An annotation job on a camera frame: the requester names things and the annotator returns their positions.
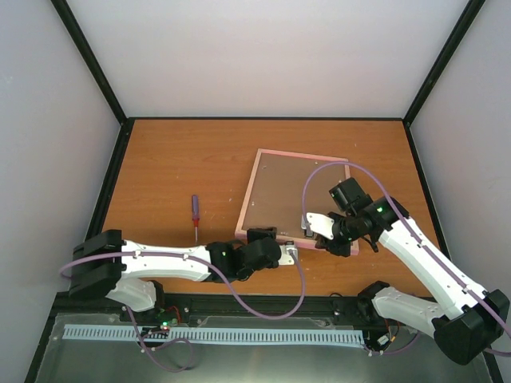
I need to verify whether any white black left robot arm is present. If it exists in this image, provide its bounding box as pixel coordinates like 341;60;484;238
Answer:
69;230;291;322

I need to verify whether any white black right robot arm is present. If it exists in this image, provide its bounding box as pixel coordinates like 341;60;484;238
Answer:
304;178;510;365

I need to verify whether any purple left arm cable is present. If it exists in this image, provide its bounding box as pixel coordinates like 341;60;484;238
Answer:
58;243;307;373

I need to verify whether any pink wooden photo frame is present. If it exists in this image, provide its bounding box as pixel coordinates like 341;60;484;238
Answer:
235;148;351;250

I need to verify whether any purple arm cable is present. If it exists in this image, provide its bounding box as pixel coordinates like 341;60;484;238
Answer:
58;243;307;373
302;160;511;357

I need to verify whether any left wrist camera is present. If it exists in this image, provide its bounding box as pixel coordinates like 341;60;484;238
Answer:
278;241;298;267

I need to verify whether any black enclosure frame post right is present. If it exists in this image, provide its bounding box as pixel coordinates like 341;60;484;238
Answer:
402;0;485;128

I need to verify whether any red blue screwdriver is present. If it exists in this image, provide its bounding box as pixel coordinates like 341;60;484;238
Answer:
192;195;200;243

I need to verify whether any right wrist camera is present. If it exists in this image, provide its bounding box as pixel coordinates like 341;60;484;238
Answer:
301;212;335;240

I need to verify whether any black enclosure frame post left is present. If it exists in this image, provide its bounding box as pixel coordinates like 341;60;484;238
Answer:
50;0;128;125

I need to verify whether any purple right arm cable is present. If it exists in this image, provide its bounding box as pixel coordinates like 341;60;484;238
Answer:
302;160;511;357

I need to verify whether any light blue cable duct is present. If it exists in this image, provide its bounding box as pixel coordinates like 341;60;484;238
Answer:
61;324;364;348

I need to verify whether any black enclosure frame post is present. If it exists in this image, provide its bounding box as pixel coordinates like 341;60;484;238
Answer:
402;0;485;128
50;0;128;125

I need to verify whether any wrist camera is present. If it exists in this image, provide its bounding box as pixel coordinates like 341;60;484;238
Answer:
278;241;298;267
301;212;335;240

